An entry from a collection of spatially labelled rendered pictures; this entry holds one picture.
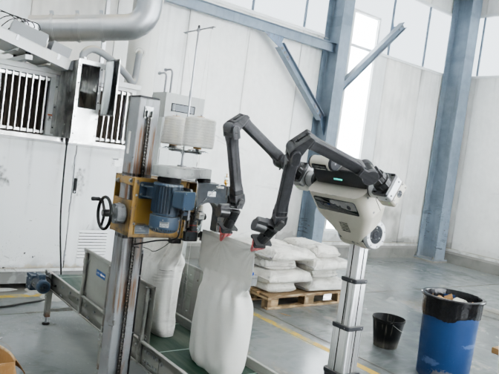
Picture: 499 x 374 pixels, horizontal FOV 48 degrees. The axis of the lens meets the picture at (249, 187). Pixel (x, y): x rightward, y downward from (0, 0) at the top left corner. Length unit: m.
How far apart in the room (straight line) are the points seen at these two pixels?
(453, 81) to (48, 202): 8.25
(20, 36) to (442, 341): 4.18
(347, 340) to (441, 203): 8.45
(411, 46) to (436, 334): 7.16
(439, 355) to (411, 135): 6.80
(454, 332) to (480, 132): 7.20
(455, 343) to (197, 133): 2.71
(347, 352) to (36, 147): 3.57
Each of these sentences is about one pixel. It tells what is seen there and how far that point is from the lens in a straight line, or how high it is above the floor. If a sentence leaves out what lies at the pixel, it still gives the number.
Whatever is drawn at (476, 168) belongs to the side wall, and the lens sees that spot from 11.38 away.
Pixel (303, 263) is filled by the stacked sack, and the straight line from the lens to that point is 6.27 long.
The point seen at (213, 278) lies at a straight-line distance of 3.05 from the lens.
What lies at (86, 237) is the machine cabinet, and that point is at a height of 0.51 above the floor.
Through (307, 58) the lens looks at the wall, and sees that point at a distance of 9.05.
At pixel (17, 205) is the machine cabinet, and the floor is 0.80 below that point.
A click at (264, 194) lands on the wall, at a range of 8.59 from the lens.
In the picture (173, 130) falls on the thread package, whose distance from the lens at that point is 3.12.
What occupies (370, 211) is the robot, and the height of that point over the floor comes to 1.33.
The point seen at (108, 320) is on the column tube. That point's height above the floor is 0.55.
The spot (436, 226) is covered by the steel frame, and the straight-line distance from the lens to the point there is 11.46.
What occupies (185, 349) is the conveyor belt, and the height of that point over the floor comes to 0.38.
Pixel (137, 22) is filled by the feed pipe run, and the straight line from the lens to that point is 5.46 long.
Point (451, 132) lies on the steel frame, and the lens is 11.46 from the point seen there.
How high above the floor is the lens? 1.52
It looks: 3 degrees down
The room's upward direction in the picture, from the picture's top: 8 degrees clockwise
